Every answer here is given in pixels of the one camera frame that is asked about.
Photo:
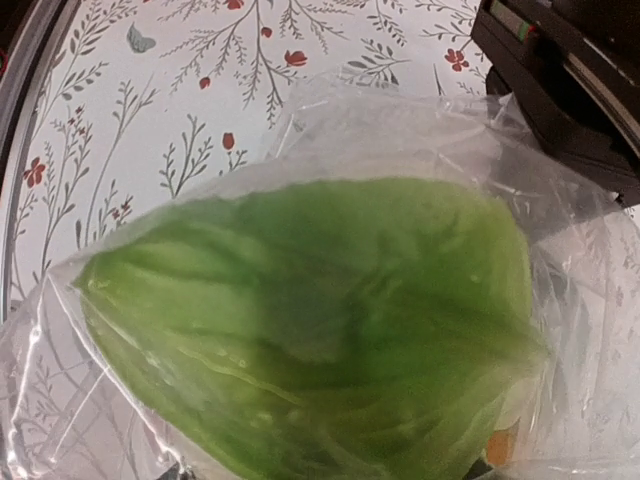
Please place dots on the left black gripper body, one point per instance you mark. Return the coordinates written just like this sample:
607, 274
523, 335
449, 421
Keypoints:
573, 67

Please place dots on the floral patterned table mat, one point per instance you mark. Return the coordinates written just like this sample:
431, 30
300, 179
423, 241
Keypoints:
150, 100

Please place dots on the white fake cauliflower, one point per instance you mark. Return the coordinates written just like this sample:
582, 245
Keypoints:
338, 329

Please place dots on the orange green fake fruit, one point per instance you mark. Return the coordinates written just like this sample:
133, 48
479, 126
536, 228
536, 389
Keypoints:
500, 446

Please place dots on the clear zip top bag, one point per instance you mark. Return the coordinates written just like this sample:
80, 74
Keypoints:
65, 414

